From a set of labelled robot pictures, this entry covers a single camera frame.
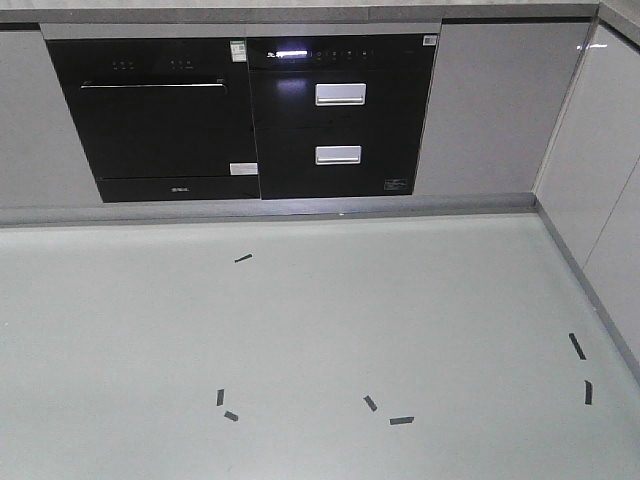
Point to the black disinfection cabinet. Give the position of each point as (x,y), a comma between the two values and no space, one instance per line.
(289,126)

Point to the lower silver drawer handle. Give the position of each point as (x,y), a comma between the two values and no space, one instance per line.
(338,155)

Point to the silver drawer handle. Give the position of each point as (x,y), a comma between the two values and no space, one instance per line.
(340,94)
(338,155)

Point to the upper silver drawer handle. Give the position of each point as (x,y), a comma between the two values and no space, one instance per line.
(340,94)

